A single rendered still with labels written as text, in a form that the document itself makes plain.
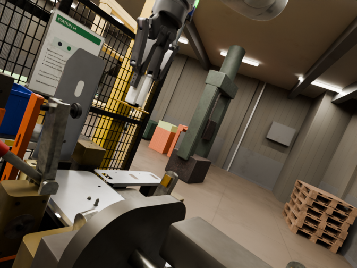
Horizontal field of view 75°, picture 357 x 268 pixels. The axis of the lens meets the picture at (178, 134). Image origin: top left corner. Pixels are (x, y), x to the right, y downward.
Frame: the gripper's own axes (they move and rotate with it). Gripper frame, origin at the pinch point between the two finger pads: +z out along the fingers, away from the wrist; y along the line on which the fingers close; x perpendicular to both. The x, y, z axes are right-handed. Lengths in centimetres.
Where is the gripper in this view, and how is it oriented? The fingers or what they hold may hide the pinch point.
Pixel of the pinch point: (138, 90)
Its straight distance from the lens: 54.4
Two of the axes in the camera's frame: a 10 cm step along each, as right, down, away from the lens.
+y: 5.4, 1.6, 8.2
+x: -7.5, -3.5, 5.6
